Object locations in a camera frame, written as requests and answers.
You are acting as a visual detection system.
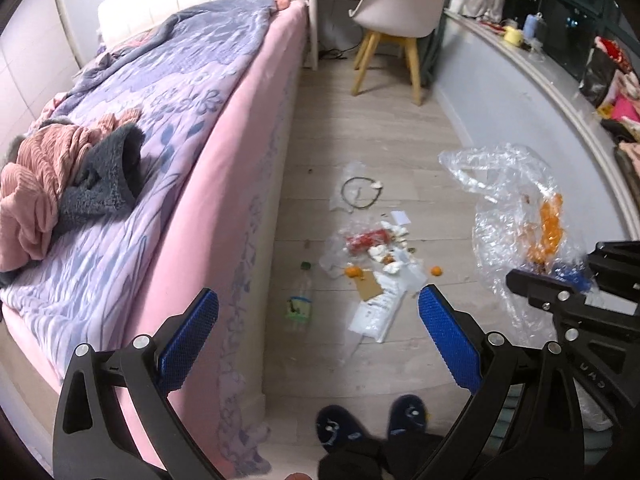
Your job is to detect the clear bag with black ring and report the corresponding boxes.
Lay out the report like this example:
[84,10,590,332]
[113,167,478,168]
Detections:
[329,160,384,214]

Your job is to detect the clear plastic bottle green cap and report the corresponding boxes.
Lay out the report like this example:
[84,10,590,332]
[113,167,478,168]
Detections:
[285,261,312,332]

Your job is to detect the brown cardboard piece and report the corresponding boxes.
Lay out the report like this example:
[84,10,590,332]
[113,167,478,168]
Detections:
[352,270,384,302]

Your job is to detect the pink knitted garment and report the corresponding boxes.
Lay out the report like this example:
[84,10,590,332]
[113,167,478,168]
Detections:
[1,108,141,272]

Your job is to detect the purple floral quilt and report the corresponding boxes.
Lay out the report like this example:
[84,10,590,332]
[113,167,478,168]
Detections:
[1,0,277,376]

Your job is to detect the blue bottle on sill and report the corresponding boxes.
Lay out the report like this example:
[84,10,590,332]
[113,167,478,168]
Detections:
[523,12,548,44]

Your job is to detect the yellow cup on sill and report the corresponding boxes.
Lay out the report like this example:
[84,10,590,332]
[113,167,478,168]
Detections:
[503,26,524,48]

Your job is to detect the orange fruit left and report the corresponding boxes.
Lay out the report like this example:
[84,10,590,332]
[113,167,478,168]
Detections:
[344,266,363,278]

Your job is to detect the white paper scrap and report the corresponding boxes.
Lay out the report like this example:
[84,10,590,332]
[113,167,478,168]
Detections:
[390,210,411,226]

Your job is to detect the dark grey fuzzy garment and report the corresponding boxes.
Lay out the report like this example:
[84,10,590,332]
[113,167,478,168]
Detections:
[53,122,144,236]

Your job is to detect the clothes pile on sill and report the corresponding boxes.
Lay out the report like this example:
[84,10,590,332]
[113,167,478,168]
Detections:
[579,36,640,204]

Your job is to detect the pink bed mattress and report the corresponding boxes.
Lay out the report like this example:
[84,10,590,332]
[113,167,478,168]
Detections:
[1,0,307,478]

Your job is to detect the white chair wooden legs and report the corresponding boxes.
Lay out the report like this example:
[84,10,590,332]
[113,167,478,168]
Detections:
[349,0,445,105]

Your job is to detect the red snack wrapper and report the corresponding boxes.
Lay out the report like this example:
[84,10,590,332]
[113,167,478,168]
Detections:
[345,228,393,255]

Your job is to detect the clear plastic trash bag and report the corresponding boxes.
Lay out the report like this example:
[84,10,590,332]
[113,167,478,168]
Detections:
[438,142,614,430]

